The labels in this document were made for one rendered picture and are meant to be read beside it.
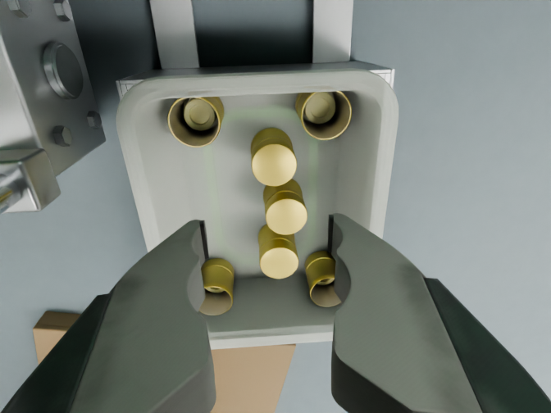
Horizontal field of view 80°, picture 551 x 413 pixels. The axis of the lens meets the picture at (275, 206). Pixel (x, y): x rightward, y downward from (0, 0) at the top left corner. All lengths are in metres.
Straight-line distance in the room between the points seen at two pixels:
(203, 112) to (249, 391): 0.36
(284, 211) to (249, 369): 0.25
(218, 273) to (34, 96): 0.20
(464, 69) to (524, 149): 0.11
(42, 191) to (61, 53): 0.07
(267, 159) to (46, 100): 0.13
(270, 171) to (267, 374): 0.29
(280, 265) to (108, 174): 0.18
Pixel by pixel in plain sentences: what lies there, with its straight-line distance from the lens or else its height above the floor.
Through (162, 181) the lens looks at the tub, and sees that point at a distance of 0.26.
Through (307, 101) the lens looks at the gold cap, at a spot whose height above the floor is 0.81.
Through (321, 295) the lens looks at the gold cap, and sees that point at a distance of 0.34.
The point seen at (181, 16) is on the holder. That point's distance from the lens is 0.29.
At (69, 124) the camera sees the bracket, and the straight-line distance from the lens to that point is 0.22.
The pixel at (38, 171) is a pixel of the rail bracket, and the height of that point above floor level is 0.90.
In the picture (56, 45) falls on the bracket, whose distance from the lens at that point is 0.22.
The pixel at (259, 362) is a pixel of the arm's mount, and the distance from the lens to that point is 0.45.
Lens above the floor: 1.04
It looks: 63 degrees down
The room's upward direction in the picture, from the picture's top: 173 degrees clockwise
